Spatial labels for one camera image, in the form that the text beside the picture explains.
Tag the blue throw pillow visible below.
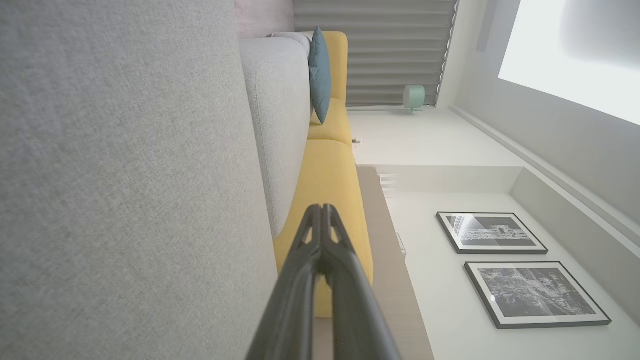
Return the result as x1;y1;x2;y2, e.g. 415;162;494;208
307;25;333;125

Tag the black framed building picture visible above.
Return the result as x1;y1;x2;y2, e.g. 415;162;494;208
435;211;550;256

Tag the yellow sofa backrest cushion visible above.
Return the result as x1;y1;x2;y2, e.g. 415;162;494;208
322;31;349;101
273;139;375;319

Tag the short grey sofa seat cushion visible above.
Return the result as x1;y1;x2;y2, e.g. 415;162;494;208
269;31;314;57

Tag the black framed map picture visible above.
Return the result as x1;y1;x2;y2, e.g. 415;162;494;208
463;260;613;330

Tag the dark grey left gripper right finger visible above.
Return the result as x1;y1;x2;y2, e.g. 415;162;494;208
322;204;401;360

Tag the large grey sofa chaise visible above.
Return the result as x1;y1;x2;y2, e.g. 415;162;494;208
0;0;279;360

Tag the long grey sofa seat cushion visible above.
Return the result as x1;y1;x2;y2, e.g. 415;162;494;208
238;36;312;240

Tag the mint green lamp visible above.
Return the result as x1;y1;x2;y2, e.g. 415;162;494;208
402;84;427;114

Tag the grey pleated curtain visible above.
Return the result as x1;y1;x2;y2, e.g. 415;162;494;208
294;0;460;107

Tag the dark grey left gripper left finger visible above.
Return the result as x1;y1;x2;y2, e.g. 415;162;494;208
245;204;324;360

